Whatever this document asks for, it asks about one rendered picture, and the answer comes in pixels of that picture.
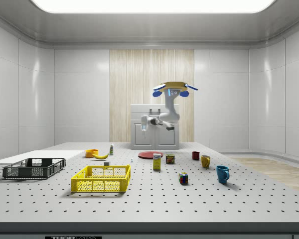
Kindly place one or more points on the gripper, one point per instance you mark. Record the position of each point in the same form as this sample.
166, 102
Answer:
143, 134

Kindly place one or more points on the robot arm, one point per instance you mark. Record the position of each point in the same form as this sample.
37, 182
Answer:
170, 107

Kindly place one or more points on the white cabinet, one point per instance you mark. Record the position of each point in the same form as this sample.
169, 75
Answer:
164, 139

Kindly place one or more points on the red plate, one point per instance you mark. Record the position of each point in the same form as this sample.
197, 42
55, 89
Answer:
147, 155

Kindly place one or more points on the yellow carton box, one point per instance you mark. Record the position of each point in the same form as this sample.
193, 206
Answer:
157, 164

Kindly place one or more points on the small white bottle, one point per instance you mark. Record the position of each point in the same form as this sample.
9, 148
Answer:
111, 150

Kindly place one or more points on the flat-sided can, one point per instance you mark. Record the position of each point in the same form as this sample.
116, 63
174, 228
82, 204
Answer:
170, 159

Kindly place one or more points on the banana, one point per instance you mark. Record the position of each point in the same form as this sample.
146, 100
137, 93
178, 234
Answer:
101, 156

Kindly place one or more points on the red mug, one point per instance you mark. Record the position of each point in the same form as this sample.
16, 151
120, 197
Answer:
195, 156

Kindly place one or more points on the yellow bowl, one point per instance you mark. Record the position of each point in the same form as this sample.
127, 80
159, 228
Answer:
89, 154

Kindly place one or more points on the puzzle cube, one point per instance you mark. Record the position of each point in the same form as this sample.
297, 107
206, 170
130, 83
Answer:
183, 178

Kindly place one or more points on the yellow mug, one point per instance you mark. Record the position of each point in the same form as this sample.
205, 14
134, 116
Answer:
204, 162

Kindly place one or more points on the yellow basket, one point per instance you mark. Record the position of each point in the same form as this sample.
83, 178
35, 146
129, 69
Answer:
99, 185

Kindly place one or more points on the blue mug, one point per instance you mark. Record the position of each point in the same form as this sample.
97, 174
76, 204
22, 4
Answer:
221, 175

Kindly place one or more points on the dark grey basket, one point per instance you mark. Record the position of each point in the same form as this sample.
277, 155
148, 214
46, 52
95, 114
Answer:
12, 171

